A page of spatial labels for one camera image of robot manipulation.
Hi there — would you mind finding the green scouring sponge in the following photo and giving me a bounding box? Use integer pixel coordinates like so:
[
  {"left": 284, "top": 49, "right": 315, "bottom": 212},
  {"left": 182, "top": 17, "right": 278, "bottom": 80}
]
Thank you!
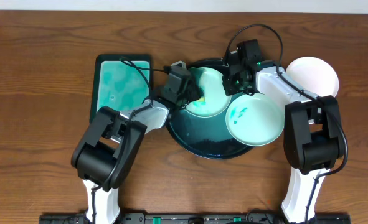
[{"left": 193, "top": 97, "right": 205, "bottom": 104}]

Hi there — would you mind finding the mint green plate top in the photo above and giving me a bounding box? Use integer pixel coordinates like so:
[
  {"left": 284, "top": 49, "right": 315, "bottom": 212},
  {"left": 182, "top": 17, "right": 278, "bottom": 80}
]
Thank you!
[{"left": 186, "top": 67, "right": 231, "bottom": 118}]

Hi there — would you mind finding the mint green plate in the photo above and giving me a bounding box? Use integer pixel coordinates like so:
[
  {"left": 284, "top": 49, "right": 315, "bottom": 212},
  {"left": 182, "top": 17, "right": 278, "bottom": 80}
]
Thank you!
[
  {"left": 225, "top": 93, "right": 284, "bottom": 146},
  {"left": 186, "top": 67, "right": 231, "bottom": 118}
]

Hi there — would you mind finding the white plate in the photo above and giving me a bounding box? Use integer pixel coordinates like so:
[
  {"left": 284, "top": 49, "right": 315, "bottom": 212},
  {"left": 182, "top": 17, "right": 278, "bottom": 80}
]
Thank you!
[{"left": 286, "top": 57, "right": 339, "bottom": 96}]

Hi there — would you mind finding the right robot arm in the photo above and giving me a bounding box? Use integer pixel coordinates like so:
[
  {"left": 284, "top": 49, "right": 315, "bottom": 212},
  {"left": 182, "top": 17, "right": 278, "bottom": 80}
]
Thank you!
[{"left": 223, "top": 50, "right": 348, "bottom": 223}]

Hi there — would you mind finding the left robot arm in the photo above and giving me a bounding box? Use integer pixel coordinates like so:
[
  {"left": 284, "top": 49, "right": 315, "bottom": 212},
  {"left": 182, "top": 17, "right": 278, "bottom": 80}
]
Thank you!
[{"left": 71, "top": 83, "right": 204, "bottom": 223}]

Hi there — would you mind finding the black rectangular sponge tray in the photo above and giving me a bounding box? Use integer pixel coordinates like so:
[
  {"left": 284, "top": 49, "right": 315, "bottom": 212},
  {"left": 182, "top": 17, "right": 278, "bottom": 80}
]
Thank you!
[{"left": 90, "top": 54, "right": 153, "bottom": 120}]

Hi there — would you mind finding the round black serving tray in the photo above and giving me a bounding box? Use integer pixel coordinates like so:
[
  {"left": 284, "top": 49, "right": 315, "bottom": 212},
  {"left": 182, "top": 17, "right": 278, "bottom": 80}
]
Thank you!
[{"left": 166, "top": 58, "right": 253, "bottom": 159}]

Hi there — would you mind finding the mint green plate right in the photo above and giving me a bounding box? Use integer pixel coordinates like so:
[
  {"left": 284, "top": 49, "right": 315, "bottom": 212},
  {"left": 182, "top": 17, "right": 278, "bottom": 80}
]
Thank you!
[{"left": 225, "top": 93, "right": 284, "bottom": 146}]

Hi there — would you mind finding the left black cable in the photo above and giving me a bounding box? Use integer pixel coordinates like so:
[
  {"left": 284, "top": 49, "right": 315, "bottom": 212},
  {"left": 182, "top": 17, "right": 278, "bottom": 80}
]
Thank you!
[{"left": 90, "top": 55, "right": 175, "bottom": 224}]

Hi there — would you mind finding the black cable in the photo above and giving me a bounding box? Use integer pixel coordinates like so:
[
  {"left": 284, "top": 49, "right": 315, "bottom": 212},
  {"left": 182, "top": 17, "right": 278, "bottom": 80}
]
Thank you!
[
  {"left": 224, "top": 23, "right": 349, "bottom": 224},
  {"left": 90, "top": 55, "right": 175, "bottom": 224}
]

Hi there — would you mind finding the right black cable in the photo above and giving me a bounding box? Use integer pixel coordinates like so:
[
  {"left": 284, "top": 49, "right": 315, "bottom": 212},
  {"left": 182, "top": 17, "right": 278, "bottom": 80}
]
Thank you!
[{"left": 224, "top": 23, "right": 349, "bottom": 224}]

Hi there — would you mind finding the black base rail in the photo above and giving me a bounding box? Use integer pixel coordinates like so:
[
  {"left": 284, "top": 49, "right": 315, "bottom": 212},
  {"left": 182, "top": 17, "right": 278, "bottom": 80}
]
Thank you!
[{"left": 39, "top": 212, "right": 351, "bottom": 224}]

